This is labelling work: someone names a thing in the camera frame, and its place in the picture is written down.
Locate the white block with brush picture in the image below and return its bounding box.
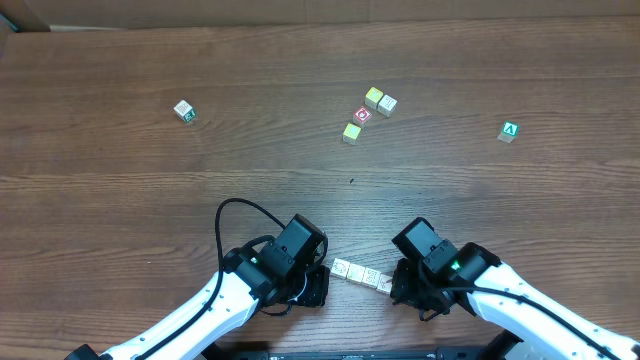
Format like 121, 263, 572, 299
376, 274, 393, 295

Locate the white patterned block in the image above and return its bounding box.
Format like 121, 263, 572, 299
330, 258, 351, 279

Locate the block with blue side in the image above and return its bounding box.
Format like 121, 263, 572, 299
362, 268, 382, 289

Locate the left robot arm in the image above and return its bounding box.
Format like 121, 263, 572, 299
65, 242, 330, 360

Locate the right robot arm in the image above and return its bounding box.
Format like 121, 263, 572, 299
390, 241, 639, 359

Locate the yellow block lower cluster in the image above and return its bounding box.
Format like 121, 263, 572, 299
342, 123, 362, 145

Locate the yellow block cluster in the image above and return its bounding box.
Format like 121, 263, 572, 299
364, 87, 384, 110
342, 123, 362, 145

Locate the red circle block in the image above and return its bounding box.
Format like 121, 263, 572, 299
352, 106, 372, 128

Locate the white block upper cluster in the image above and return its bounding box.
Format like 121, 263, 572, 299
377, 94, 397, 117

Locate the green letter block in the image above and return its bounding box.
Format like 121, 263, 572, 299
497, 121, 520, 143

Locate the yellow block upper cluster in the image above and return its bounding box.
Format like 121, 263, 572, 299
364, 87, 384, 110

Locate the block with green side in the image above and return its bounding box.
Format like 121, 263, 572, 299
174, 100, 196, 123

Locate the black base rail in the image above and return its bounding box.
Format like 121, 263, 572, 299
197, 345, 484, 360

